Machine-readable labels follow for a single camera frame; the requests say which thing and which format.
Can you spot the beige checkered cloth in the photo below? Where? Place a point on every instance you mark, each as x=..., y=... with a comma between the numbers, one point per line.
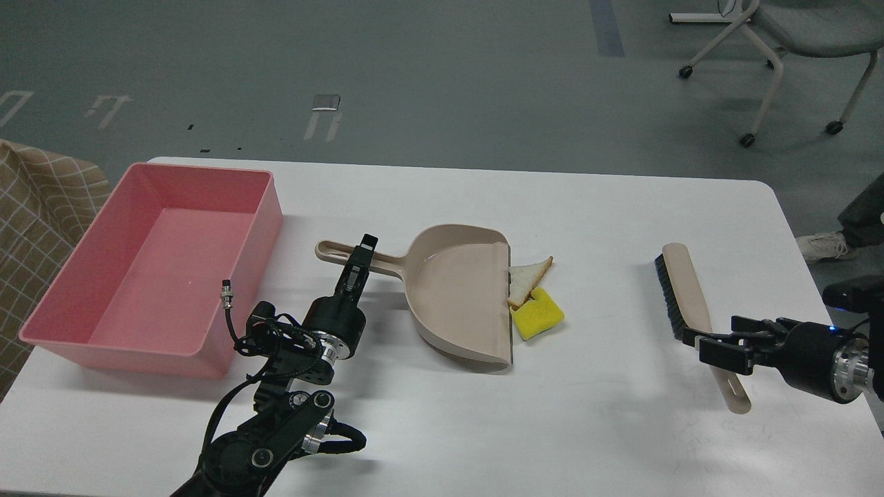
x=48, y=200

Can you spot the beige plastic dustpan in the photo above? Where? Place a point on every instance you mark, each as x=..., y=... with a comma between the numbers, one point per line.
x=456, y=281

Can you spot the yellow sponge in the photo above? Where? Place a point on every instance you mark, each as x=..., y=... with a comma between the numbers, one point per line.
x=538, y=314

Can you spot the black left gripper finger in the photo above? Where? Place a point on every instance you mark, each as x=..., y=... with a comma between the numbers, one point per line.
x=359, y=265
x=345, y=287

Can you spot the beige hand brush black bristles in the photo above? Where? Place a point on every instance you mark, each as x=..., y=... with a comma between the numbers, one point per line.
x=688, y=313

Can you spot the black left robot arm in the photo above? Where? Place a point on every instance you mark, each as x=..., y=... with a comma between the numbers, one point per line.
x=283, y=412

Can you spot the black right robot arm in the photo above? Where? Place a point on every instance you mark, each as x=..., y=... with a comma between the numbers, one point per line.
x=862, y=295

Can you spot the pink plastic bin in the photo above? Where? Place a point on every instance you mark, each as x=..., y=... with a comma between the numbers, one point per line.
x=142, y=289

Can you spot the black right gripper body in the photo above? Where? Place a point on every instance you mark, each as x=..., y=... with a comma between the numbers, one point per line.
x=830, y=362

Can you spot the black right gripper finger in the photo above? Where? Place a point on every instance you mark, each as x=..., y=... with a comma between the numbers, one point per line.
x=778, y=328
x=738, y=352

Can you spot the silver floor outlet plate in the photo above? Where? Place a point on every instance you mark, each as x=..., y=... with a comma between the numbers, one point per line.
x=326, y=102

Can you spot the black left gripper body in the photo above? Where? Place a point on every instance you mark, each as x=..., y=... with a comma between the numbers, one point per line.
x=338, y=316

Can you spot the grey office chair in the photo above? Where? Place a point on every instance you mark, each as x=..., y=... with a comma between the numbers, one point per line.
x=812, y=29

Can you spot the triangular bread slice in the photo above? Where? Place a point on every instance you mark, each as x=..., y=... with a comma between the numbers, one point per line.
x=523, y=279

